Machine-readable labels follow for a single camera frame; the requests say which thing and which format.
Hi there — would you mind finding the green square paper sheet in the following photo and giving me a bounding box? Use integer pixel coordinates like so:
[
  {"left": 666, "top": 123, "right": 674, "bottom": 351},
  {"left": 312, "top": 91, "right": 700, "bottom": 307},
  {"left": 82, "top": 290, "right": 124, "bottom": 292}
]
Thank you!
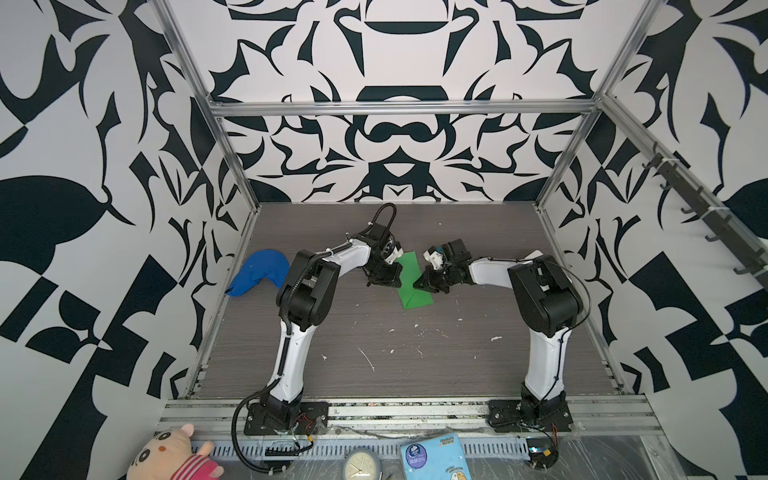
[{"left": 397, "top": 252, "right": 434, "bottom": 310}]

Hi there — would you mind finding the white cable duct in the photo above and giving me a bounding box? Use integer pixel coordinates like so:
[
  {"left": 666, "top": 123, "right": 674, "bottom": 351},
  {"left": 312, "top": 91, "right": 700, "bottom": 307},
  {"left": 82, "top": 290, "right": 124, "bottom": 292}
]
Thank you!
[{"left": 191, "top": 436, "right": 532, "bottom": 462}]

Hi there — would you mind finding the black corrugated cable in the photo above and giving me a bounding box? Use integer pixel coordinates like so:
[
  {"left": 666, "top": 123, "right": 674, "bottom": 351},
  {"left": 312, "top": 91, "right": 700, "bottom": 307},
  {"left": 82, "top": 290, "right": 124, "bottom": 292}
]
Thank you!
[{"left": 230, "top": 202, "right": 400, "bottom": 475}]

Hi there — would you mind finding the plush toy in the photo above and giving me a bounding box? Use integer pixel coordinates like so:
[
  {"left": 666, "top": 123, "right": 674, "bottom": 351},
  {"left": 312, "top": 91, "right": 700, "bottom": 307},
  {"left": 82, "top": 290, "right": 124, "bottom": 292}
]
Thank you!
[{"left": 126, "top": 423, "right": 224, "bottom": 480}]

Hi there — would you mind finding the blue cloth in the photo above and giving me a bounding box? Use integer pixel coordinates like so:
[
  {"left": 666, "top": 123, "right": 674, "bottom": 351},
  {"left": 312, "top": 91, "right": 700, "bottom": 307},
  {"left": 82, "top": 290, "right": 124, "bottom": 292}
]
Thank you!
[{"left": 225, "top": 249, "right": 290, "bottom": 297}]

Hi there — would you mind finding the round clock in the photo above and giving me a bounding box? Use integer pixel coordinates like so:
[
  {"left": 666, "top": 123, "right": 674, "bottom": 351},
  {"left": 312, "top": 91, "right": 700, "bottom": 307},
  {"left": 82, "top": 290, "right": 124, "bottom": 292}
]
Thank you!
[{"left": 341, "top": 448, "right": 383, "bottom": 480}]

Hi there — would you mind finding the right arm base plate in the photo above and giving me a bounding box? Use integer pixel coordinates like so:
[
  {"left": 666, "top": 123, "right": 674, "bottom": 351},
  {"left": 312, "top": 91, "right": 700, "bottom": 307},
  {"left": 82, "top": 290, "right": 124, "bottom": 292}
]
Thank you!
[{"left": 486, "top": 397, "right": 573, "bottom": 433}]

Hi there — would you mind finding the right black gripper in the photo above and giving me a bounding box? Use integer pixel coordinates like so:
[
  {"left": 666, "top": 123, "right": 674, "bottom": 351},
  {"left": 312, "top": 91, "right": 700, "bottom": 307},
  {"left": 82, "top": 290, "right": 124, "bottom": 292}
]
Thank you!
[{"left": 413, "top": 265, "right": 458, "bottom": 293}]

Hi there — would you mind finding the small electronics board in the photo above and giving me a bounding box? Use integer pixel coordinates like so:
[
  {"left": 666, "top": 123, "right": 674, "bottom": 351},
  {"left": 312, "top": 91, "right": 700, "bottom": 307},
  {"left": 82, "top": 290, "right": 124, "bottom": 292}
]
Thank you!
[{"left": 526, "top": 437, "right": 559, "bottom": 471}]

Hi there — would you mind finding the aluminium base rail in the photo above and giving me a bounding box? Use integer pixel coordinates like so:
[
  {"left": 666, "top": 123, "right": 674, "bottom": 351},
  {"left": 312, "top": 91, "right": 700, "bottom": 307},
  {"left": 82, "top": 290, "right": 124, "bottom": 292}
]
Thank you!
[{"left": 158, "top": 395, "right": 662, "bottom": 438}]

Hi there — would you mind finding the white box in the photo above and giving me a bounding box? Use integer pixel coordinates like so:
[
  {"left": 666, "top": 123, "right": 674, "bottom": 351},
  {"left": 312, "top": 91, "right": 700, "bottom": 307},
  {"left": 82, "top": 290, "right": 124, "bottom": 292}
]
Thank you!
[{"left": 524, "top": 250, "right": 543, "bottom": 261}]

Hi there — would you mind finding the blue booklet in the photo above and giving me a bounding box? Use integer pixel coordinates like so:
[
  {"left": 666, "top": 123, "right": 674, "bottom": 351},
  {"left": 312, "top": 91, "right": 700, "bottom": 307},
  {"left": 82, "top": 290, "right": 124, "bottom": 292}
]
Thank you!
[{"left": 400, "top": 433, "right": 472, "bottom": 480}]

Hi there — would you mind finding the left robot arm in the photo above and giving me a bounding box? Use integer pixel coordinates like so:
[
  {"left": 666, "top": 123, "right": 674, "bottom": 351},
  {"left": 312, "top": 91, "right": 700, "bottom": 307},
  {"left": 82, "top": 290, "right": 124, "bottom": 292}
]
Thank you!
[{"left": 260, "top": 222, "right": 403, "bottom": 429}]

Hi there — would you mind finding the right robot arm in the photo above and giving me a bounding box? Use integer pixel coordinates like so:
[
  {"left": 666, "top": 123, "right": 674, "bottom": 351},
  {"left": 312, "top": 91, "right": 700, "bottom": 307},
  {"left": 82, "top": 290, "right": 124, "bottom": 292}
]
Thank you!
[{"left": 414, "top": 239, "right": 585, "bottom": 422}]

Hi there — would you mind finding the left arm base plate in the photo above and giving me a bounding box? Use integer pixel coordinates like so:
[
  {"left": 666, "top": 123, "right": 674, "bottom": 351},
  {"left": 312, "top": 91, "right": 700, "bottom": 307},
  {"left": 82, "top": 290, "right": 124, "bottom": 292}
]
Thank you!
[{"left": 243, "top": 400, "right": 330, "bottom": 436}]

